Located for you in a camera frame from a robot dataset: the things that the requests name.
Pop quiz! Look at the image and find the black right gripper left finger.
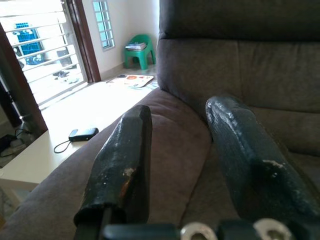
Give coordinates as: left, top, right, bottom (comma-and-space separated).
73, 104, 153, 240

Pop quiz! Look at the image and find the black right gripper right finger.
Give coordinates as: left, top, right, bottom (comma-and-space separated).
205, 94, 320, 240

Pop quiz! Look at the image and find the printed floor mat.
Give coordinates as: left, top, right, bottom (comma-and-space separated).
107, 73, 155, 89

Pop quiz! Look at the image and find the dark grey fabric sofa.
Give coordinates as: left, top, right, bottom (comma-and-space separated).
0, 0, 320, 240

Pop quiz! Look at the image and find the black handheld device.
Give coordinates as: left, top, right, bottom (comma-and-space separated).
68, 127, 100, 143

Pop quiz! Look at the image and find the white low table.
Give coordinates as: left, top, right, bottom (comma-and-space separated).
0, 127, 108, 208

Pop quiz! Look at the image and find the dark brown door leaf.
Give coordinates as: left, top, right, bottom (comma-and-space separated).
0, 22, 48, 141

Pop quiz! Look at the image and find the green plastic chair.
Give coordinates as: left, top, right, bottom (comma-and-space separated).
123, 34, 157, 71

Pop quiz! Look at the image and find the stack of papers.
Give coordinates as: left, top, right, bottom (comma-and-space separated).
124, 42, 147, 52

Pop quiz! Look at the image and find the white door security grille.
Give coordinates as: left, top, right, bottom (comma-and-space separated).
0, 0, 88, 106

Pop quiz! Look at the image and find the grid pane window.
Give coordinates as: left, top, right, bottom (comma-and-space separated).
92, 0, 116, 52

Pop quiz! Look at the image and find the blue plastic crate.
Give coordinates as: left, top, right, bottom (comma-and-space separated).
14, 22, 45, 57

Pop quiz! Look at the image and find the thin black device cord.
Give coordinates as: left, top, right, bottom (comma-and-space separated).
53, 139, 75, 154

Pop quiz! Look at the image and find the black cable bundle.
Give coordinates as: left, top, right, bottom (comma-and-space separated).
0, 127, 33, 159

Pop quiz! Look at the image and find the brown wooden door frame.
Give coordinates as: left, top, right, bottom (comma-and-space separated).
66, 0, 102, 83

